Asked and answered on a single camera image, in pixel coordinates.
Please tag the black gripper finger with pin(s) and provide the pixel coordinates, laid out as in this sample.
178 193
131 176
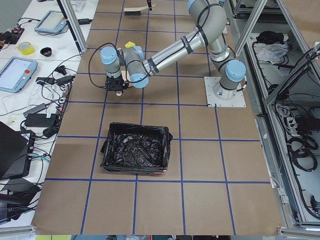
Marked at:
149 4

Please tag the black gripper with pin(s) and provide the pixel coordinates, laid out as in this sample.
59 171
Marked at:
117 83

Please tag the beige hand brush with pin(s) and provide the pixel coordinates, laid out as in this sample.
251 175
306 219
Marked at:
135 11

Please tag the yellow sponge piece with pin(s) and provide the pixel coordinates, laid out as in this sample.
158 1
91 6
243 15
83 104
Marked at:
129 44

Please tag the beige plastic dustpan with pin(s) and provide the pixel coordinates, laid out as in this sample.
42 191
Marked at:
128 84

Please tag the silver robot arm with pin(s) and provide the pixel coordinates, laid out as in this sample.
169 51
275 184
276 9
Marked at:
127 66

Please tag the bin with black bag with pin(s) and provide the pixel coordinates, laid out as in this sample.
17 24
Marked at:
138 149

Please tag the black power strip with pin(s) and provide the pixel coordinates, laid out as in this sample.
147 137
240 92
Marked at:
64 99

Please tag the black power adapter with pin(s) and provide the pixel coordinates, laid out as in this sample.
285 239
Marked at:
41 120

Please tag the upper blue teach pendant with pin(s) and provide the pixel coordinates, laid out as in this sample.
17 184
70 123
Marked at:
53 23

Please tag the blue teach pendant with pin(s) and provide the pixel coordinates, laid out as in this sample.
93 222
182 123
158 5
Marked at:
53 23
16 73

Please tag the yellow tape roll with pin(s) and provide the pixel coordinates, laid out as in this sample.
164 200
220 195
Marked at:
26 48

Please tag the lower blue teach pendant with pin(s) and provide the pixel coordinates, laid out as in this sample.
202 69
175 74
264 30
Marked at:
16 73

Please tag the black laptop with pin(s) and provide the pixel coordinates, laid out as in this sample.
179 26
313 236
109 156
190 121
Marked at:
16 148

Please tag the black cloth bundle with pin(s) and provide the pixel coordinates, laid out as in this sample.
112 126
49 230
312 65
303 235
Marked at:
270 37

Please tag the white crumpled cloth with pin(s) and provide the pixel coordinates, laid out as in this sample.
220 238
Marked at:
273 53

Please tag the aluminium frame post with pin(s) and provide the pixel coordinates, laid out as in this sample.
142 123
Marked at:
73 24

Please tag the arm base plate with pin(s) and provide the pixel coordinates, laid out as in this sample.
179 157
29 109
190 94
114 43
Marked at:
216 96

